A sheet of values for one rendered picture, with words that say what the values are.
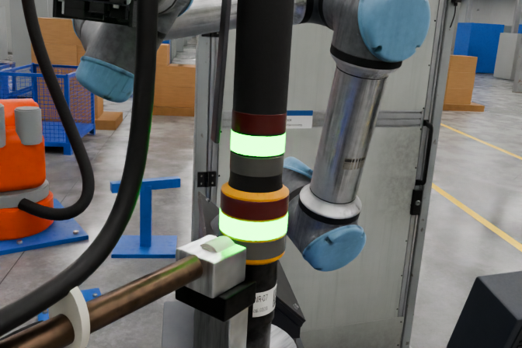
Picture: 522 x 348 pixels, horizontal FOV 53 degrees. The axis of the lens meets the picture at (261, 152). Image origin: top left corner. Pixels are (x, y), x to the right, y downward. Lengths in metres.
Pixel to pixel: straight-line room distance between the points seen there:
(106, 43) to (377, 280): 2.31
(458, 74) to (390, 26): 12.07
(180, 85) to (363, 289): 7.25
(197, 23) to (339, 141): 0.30
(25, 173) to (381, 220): 2.66
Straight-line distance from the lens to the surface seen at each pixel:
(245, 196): 0.31
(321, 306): 2.71
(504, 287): 1.06
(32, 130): 4.13
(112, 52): 0.67
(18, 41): 11.13
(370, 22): 0.77
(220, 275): 0.30
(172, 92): 9.56
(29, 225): 4.29
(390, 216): 2.69
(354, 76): 0.83
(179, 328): 1.26
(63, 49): 8.31
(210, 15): 0.82
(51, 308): 0.26
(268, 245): 0.32
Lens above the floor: 1.68
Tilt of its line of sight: 14 degrees down
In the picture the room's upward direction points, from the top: 3 degrees clockwise
